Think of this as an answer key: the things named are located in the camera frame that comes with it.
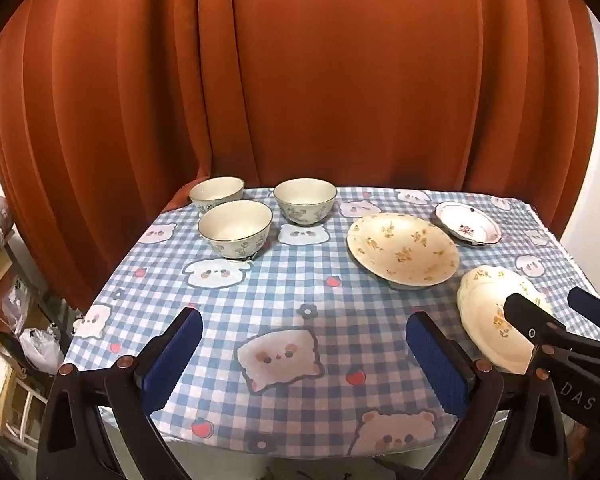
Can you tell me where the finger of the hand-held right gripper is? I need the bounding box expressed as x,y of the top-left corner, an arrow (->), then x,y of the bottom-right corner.
567,287 -> 600,343
504,292 -> 600,361

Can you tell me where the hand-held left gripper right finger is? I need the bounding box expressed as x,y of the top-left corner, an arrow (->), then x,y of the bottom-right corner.
405,311 -> 571,480

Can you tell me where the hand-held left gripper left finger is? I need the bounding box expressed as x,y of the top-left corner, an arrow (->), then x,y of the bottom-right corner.
36,306 -> 204,480

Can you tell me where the scalloped yellow floral plate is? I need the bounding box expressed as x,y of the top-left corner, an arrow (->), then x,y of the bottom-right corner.
456,266 -> 556,375

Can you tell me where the large round yellow floral plate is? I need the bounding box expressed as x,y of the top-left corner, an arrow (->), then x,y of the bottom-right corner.
346,212 -> 461,288

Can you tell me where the white plate with red pattern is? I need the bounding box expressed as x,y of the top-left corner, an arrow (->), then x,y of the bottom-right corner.
434,201 -> 502,247

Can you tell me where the white floral bowl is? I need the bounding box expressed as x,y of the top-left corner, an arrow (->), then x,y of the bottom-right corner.
198,200 -> 273,262
188,176 -> 245,217
273,178 -> 338,226

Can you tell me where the blue checkered printed tablecloth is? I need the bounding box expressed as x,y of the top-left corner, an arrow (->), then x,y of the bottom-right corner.
62,186 -> 600,458

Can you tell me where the white plastic bag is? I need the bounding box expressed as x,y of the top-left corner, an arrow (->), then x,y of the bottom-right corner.
19,327 -> 65,375

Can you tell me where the clear plastic bag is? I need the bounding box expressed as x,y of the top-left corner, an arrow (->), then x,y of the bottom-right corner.
0,285 -> 33,333

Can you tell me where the orange-brown curtain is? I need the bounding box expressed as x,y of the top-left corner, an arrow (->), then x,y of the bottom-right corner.
0,0 -> 600,311

